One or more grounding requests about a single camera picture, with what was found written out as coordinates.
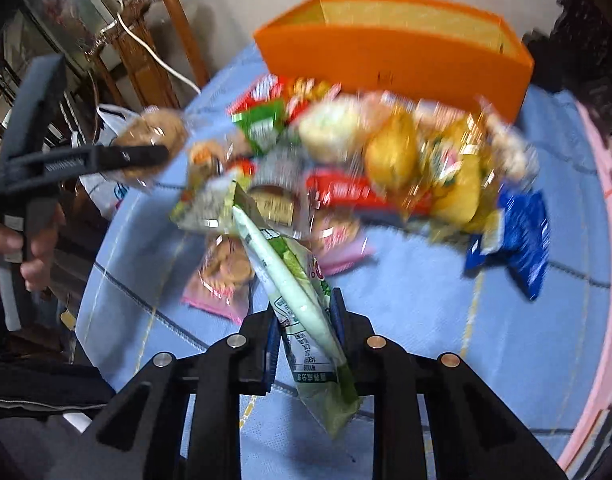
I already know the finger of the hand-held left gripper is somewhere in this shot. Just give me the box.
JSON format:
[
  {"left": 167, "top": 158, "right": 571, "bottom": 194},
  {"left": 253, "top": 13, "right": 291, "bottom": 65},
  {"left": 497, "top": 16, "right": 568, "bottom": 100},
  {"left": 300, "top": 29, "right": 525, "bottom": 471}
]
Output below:
[{"left": 93, "top": 144, "right": 170, "bottom": 179}]

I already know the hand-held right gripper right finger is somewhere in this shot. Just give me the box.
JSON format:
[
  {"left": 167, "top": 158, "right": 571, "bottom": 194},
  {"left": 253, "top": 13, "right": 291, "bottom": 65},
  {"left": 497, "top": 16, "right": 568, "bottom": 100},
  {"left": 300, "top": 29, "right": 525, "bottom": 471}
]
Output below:
[{"left": 330, "top": 287, "right": 569, "bottom": 480}]

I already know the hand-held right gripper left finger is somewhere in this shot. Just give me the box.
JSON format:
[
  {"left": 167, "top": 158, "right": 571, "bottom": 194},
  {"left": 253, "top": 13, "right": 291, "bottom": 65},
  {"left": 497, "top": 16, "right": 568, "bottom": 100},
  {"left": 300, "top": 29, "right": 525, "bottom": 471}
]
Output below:
[{"left": 61, "top": 309, "right": 281, "bottom": 480}]

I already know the round bread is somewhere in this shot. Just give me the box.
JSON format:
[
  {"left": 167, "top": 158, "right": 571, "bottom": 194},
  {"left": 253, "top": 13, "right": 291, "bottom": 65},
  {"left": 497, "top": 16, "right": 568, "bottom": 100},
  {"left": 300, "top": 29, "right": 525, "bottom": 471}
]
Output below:
[{"left": 111, "top": 106, "right": 192, "bottom": 192}]

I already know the green white snack packet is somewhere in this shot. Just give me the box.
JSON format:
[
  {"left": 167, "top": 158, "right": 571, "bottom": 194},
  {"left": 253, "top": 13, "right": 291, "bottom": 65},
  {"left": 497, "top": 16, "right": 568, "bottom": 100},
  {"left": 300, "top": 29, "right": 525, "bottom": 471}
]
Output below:
[{"left": 171, "top": 180, "right": 362, "bottom": 438}]

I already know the long red snack packet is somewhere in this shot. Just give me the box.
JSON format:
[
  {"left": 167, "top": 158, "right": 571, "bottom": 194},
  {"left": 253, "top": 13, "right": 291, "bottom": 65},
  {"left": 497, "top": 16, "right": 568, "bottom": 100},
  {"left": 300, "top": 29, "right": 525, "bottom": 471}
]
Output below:
[{"left": 305, "top": 170, "right": 433, "bottom": 215}]

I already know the blue snack packet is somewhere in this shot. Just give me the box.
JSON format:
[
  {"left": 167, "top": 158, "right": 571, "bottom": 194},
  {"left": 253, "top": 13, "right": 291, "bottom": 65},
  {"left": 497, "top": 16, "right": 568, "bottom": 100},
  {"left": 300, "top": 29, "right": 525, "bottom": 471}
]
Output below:
[{"left": 463, "top": 189, "right": 552, "bottom": 302}]

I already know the orange storage box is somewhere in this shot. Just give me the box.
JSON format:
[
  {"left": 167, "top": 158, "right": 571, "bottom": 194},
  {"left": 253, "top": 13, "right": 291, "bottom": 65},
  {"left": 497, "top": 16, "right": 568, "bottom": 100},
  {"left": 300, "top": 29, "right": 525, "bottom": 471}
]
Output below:
[{"left": 253, "top": 0, "right": 535, "bottom": 123}]

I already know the person's left hand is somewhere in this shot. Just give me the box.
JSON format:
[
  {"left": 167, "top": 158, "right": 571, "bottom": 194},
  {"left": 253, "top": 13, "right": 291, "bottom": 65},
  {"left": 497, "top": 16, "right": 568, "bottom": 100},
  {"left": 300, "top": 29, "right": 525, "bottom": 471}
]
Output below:
[{"left": 0, "top": 205, "right": 68, "bottom": 293}]

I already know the white plastic bag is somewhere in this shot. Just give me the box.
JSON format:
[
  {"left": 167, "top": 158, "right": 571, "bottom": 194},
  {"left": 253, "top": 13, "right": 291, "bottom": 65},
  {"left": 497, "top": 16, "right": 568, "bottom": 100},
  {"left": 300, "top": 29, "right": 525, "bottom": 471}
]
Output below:
[{"left": 78, "top": 104, "right": 138, "bottom": 221}]

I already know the carved wooden furniture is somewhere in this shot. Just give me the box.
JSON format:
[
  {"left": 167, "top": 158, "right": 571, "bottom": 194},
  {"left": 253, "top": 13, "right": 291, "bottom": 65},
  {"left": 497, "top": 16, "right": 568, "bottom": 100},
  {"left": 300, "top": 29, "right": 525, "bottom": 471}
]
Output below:
[{"left": 83, "top": 0, "right": 212, "bottom": 111}]

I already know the glass cabinet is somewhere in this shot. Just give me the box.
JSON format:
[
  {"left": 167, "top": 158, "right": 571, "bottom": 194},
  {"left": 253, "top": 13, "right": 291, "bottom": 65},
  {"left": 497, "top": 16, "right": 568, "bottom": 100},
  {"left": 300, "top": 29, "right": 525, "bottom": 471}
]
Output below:
[{"left": 23, "top": 0, "right": 123, "bottom": 58}]

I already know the pile of assorted snack packets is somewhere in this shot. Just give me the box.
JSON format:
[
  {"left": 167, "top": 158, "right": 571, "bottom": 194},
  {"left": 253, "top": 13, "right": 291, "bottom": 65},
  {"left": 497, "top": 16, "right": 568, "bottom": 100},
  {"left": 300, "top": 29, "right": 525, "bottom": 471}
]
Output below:
[{"left": 178, "top": 74, "right": 542, "bottom": 323}]

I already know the person's dark clothing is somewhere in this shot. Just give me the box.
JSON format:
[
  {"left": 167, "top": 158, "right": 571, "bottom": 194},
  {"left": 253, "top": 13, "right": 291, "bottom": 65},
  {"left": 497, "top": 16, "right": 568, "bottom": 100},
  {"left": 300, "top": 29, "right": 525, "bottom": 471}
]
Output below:
[{"left": 0, "top": 290, "right": 118, "bottom": 480}]

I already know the pink blanket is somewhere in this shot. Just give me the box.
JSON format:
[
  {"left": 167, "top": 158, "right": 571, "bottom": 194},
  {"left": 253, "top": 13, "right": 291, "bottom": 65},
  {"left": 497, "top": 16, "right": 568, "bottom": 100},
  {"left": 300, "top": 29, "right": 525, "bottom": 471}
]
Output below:
[{"left": 556, "top": 100, "right": 612, "bottom": 472}]

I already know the dark cloth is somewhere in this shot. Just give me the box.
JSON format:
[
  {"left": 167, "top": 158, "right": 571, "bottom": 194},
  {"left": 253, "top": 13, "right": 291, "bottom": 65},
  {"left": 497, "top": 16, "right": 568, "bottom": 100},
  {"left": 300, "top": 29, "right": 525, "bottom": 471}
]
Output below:
[{"left": 523, "top": 0, "right": 612, "bottom": 128}]

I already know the white cable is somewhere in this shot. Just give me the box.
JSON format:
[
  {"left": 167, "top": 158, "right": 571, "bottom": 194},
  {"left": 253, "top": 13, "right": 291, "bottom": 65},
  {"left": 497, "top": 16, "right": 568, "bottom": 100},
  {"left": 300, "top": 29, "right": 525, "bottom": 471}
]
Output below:
[{"left": 93, "top": 10, "right": 203, "bottom": 96}]

